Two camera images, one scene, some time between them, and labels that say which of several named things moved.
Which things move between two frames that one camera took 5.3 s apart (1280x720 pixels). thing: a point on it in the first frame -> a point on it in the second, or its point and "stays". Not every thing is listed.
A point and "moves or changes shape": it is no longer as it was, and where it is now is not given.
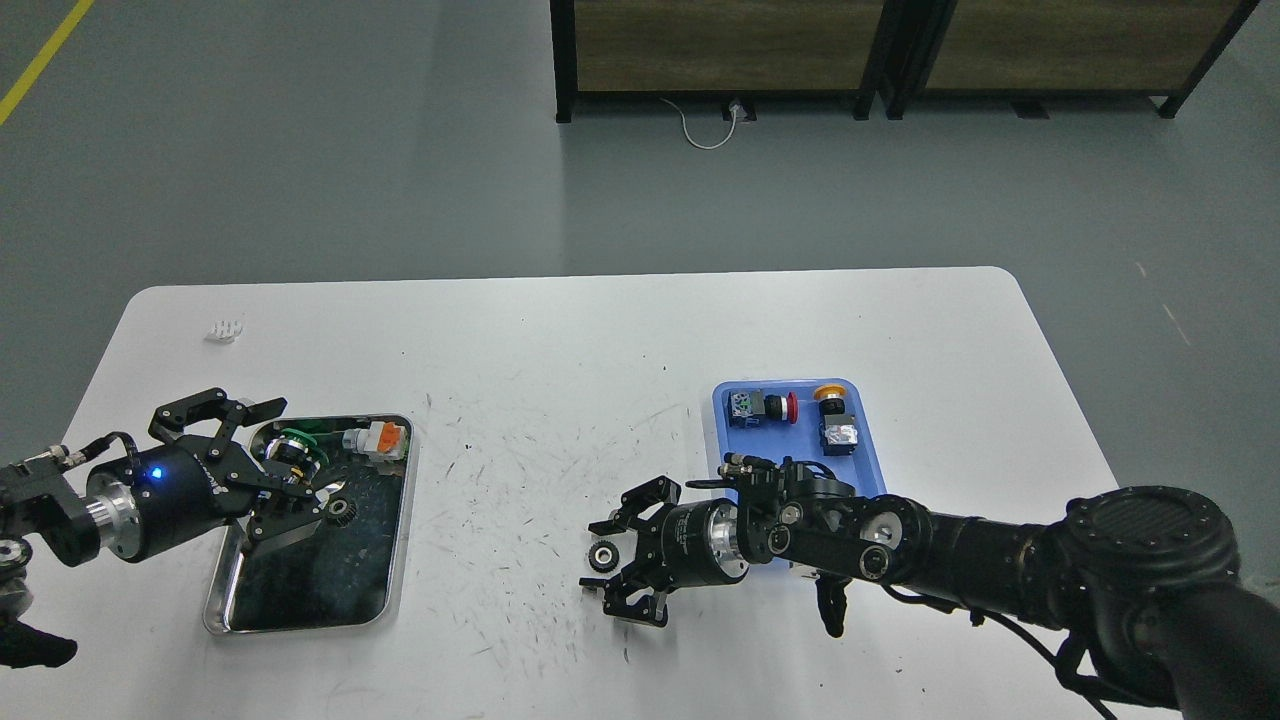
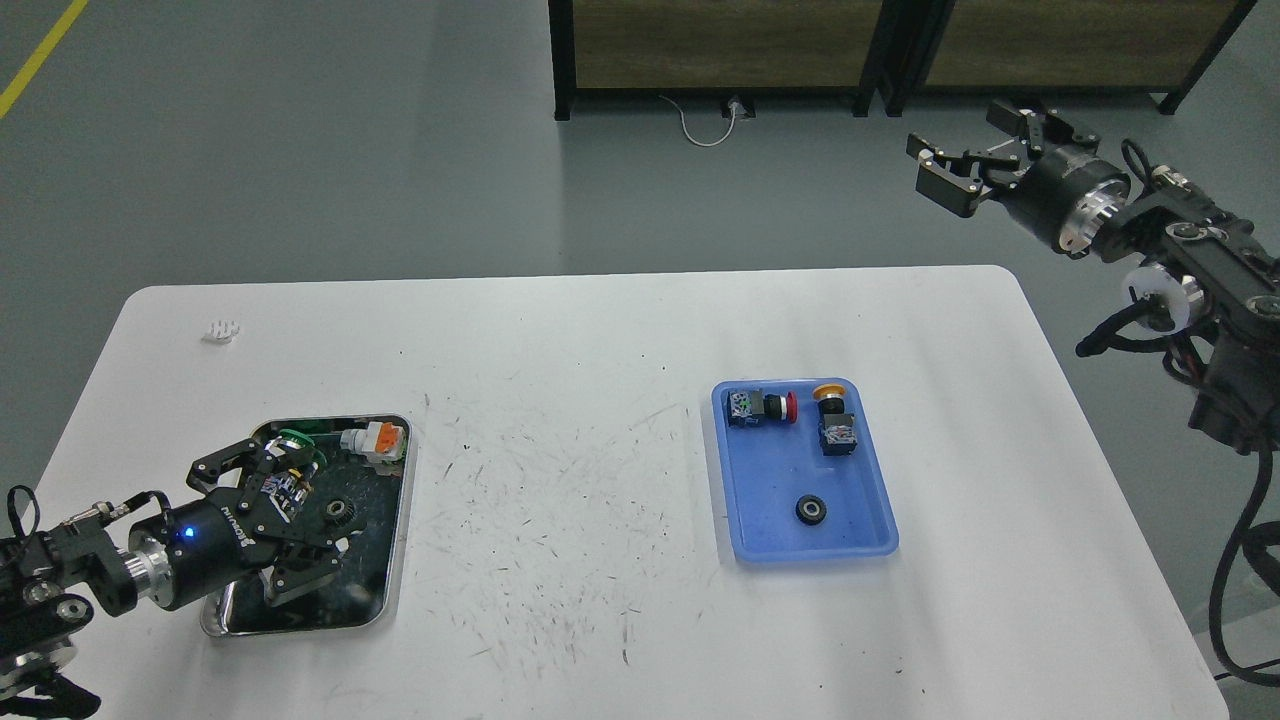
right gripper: x=697 y=544 -> x=1064 y=198
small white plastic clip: x=227 y=331 stays
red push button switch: x=746 y=408 stays
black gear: x=344 y=512 stays
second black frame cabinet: x=1059 y=48 stays
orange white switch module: x=381 y=440 stays
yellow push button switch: x=838 y=431 stays
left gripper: x=192 y=487 -> x=215 y=542
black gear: x=603 y=556 moves or changes shape
